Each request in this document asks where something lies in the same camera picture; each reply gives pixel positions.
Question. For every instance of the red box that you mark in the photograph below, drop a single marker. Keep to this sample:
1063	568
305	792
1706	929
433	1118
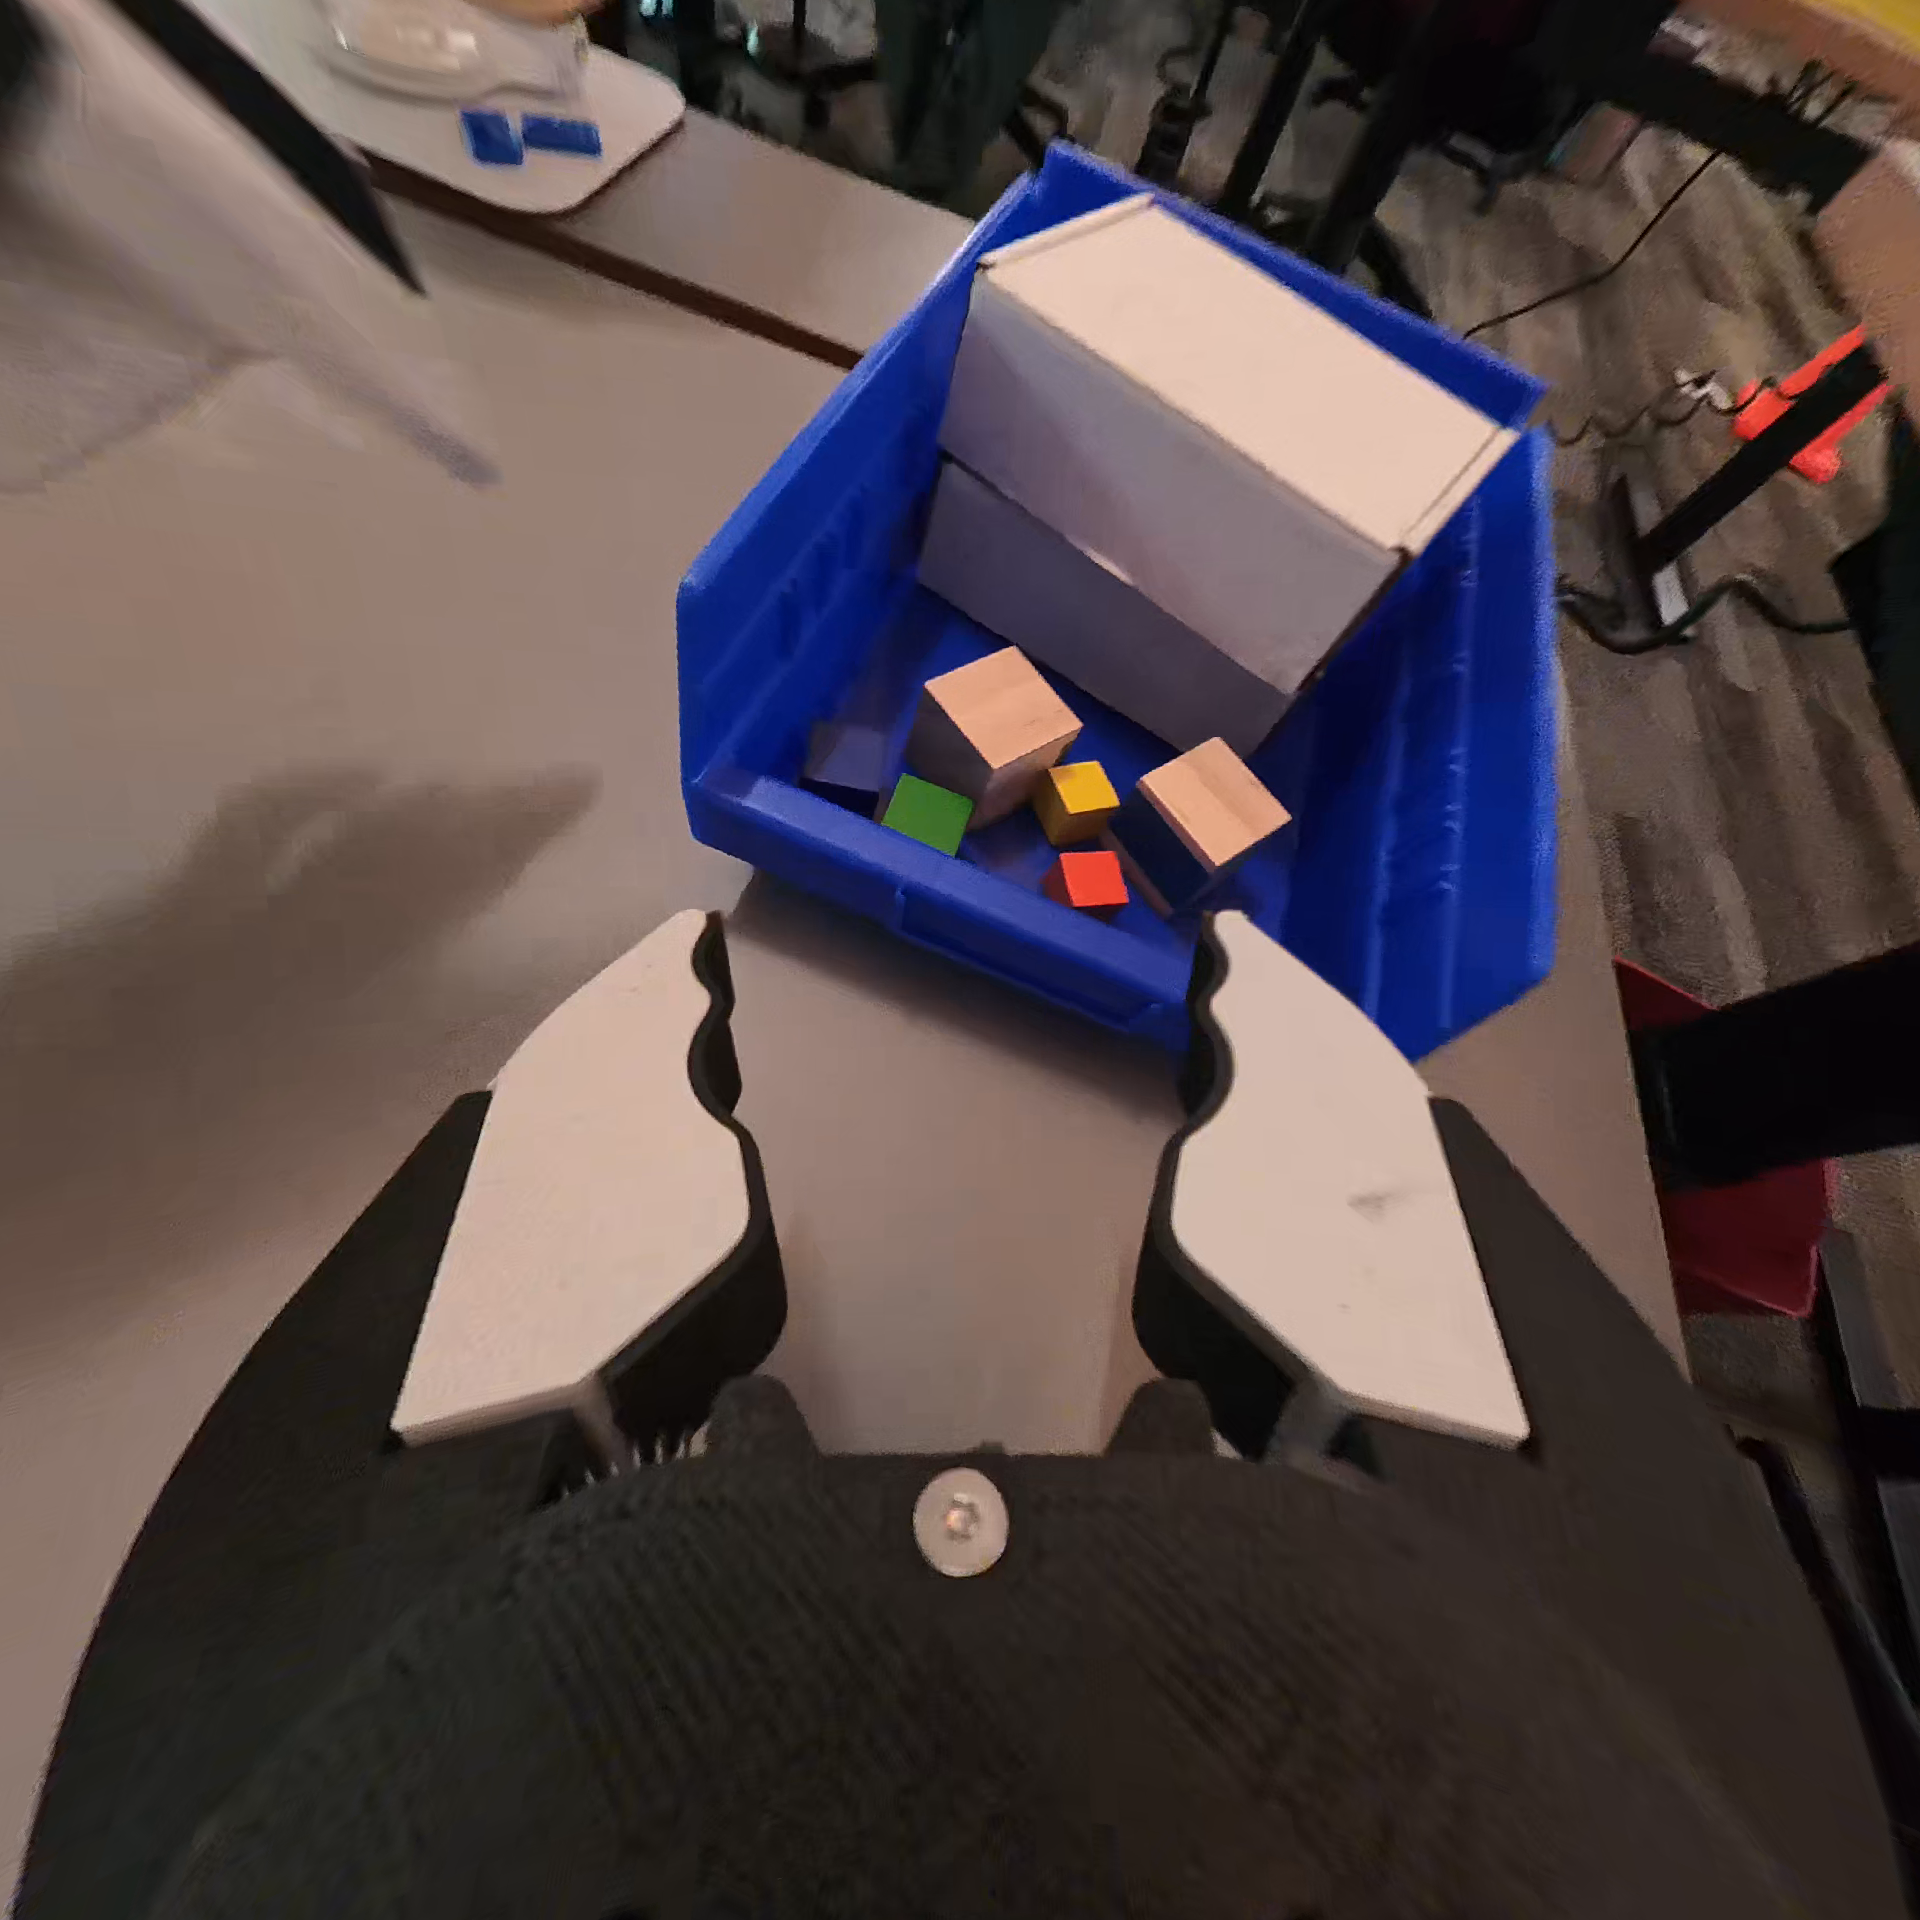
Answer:
1741	1246

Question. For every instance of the green cube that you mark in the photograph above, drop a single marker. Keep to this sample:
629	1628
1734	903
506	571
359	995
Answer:
927	814

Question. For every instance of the blue plastic bin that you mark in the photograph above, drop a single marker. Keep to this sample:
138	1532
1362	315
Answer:
781	659

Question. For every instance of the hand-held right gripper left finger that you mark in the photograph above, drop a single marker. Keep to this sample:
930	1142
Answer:
602	1215

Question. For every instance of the plain wooden block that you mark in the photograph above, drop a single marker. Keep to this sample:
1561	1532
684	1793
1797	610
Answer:
1000	720

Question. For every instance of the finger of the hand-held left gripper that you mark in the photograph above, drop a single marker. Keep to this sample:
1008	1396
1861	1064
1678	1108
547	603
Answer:
152	227

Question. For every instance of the red cube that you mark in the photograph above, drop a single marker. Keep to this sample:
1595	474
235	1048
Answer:
1087	883

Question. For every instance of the wooden cube with blue face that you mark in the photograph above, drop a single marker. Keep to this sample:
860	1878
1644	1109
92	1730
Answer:
1216	804

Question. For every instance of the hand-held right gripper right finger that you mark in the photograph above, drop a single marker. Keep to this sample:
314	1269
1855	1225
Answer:
1337	1215

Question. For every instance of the yellow cube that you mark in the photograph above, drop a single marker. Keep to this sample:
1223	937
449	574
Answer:
1075	801

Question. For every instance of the blue clips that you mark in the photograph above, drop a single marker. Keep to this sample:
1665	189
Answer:
534	136

